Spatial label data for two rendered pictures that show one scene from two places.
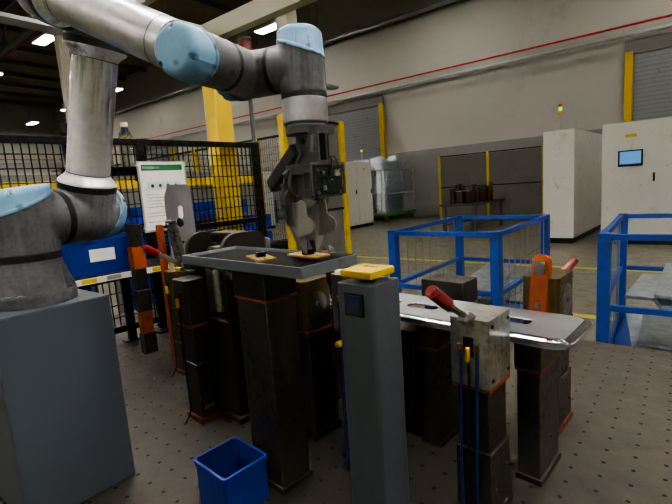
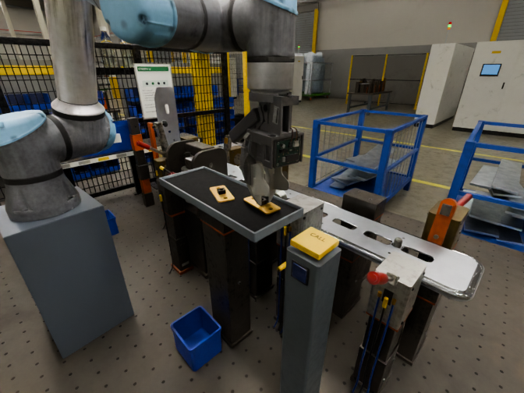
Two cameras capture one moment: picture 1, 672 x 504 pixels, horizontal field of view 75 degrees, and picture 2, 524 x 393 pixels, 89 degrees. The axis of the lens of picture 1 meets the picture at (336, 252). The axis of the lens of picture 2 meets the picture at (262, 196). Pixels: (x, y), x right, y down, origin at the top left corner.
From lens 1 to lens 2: 0.31 m
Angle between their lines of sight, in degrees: 17
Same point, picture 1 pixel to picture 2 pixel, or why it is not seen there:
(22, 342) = (34, 248)
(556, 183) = (432, 84)
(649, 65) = not seen: outside the picture
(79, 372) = (85, 261)
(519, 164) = (407, 66)
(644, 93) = (513, 15)
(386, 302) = (328, 273)
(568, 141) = (448, 53)
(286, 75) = (253, 36)
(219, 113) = not seen: hidden behind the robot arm
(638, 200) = (486, 102)
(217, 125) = not seen: hidden behind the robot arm
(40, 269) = (43, 188)
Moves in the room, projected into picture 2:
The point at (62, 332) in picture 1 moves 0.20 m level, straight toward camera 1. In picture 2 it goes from (67, 237) to (61, 288)
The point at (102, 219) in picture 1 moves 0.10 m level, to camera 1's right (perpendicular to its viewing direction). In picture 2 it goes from (94, 140) to (131, 140)
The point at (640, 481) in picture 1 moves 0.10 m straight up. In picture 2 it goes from (483, 370) to (497, 345)
